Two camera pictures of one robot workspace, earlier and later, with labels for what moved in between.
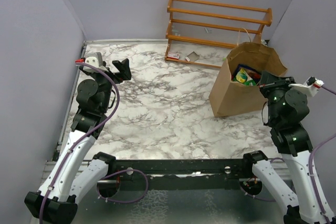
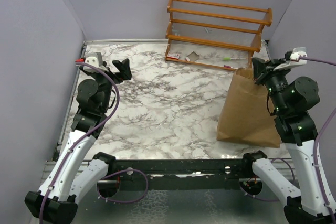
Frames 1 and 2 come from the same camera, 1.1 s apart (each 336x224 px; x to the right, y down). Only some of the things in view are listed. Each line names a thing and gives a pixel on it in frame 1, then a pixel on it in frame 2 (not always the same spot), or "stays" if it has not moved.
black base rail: (184, 174) stays
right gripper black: (269, 81) -> (260, 66)
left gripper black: (124, 73) stays
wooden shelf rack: (258, 36) stays
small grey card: (193, 56) stays
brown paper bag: (228, 97) -> (244, 116)
